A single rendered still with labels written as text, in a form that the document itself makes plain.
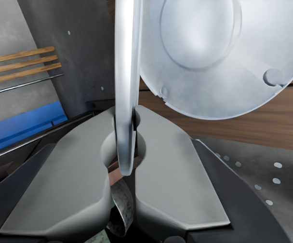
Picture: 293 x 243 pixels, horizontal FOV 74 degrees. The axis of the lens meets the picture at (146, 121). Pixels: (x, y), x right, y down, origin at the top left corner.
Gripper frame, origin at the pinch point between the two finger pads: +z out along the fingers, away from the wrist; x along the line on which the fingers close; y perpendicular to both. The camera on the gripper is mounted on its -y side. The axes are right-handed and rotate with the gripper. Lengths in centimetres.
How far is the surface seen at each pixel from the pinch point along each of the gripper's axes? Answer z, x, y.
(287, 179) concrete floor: 32, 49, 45
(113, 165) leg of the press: 25.6, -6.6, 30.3
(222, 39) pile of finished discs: 16.6, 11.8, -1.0
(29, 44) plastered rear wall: 164, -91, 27
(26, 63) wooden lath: 127, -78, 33
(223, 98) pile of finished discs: 15.9, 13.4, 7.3
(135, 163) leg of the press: 29.2, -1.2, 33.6
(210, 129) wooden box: 17.6, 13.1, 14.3
